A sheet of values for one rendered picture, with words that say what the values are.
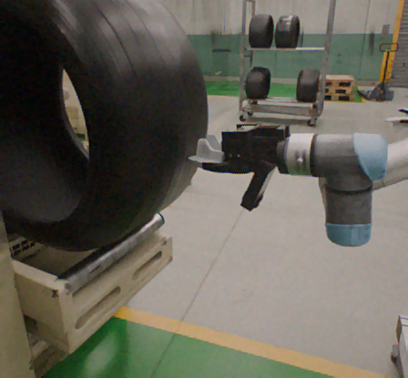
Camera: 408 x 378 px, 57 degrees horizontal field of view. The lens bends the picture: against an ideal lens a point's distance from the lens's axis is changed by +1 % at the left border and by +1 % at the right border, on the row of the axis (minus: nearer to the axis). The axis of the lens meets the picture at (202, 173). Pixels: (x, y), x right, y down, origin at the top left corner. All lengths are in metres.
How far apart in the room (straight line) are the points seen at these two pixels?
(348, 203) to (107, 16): 0.49
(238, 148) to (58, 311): 0.43
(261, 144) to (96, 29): 0.33
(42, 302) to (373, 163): 0.61
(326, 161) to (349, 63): 11.10
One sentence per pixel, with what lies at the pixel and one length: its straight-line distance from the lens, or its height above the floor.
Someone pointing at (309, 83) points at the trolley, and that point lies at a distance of 6.00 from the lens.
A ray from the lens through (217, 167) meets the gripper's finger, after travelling 0.69.
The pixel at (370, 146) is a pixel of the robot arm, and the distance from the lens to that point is 0.62.
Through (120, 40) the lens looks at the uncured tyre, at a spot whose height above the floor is 1.35.
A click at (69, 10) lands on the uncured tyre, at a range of 0.67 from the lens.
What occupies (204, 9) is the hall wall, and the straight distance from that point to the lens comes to 12.45.
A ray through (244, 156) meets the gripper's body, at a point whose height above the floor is 1.15.
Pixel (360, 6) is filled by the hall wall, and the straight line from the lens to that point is 11.78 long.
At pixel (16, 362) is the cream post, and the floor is 0.76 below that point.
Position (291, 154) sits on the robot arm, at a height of 1.17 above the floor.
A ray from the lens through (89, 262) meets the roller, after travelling 0.81.
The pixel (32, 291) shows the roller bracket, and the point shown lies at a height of 0.92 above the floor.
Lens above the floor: 1.36
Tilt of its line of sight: 20 degrees down
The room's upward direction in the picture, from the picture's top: straight up
